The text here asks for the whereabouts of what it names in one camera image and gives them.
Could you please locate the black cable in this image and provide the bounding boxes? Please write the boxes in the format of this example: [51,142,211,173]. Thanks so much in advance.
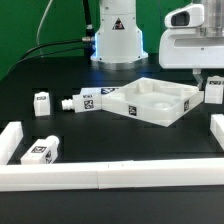
[6,0,96,74]

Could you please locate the white marker sheet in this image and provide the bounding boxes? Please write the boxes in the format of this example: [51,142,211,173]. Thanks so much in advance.
[80,87,120,95]

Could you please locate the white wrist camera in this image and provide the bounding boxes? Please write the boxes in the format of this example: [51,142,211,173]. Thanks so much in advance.
[164,3,205,29]

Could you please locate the white left fence bar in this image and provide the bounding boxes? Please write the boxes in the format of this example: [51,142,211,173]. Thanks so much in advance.
[0,121,23,165]

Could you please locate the white front fence bar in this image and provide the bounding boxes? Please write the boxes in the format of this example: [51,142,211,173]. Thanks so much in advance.
[0,158,224,192]

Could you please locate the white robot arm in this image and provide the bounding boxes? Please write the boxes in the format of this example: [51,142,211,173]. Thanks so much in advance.
[91,0,224,80]

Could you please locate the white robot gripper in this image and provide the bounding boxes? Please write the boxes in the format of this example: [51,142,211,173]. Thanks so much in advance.
[159,28,224,90]

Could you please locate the grey thin cable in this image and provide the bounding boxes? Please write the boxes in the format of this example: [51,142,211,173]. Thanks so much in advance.
[35,0,54,58]

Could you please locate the white square table top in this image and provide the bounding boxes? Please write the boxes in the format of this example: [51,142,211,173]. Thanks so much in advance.
[102,77,204,127]

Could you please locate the white right fence bar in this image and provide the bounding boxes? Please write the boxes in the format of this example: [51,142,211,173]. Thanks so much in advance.
[210,114,224,150]

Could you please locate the white fence bar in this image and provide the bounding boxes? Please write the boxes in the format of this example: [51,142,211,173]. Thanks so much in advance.
[0,121,23,165]
[0,158,224,192]
[210,114,224,150]

